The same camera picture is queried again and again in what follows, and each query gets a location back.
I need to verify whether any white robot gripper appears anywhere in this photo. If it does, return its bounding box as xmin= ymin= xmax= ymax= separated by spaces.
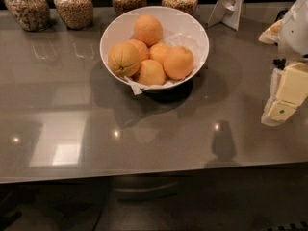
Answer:
xmin=259 ymin=0 xmax=308 ymax=126

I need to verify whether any orange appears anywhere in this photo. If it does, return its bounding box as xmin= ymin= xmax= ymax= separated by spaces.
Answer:
xmin=163 ymin=46 xmax=194 ymax=80
xmin=135 ymin=60 xmax=167 ymax=86
xmin=149 ymin=42 xmax=170 ymax=64
xmin=128 ymin=39 xmax=150 ymax=62
xmin=108 ymin=42 xmax=141 ymax=77
xmin=133 ymin=15 xmax=163 ymax=46

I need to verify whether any white sign stand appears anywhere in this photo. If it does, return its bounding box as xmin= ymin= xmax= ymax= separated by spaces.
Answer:
xmin=207 ymin=0 xmax=244 ymax=31

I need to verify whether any white paper napkin liner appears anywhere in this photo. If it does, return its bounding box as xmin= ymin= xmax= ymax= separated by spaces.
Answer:
xmin=123 ymin=31 xmax=210 ymax=95

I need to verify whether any far left glass jar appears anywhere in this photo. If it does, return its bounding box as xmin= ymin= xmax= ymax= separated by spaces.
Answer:
xmin=4 ymin=0 xmax=50 ymax=32

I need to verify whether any black wire rack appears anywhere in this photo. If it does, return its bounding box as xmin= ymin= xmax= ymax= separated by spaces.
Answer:
xmin=272 ymin=10 xmax=287 ymax=70

